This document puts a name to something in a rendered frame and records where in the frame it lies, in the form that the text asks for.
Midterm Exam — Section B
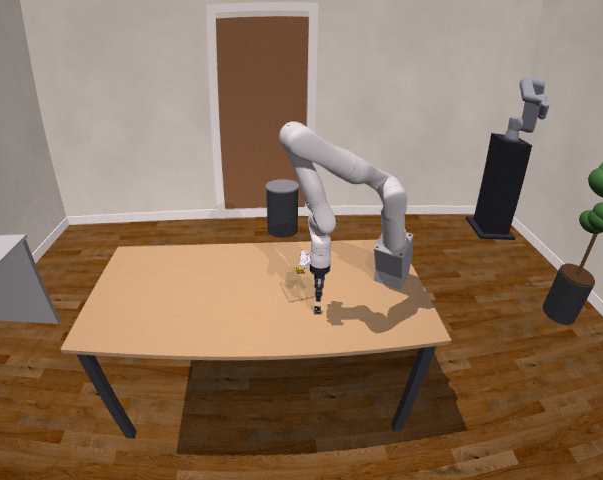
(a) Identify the translucent tan mat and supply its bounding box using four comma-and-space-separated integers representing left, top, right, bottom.
280, 277, 316, 302

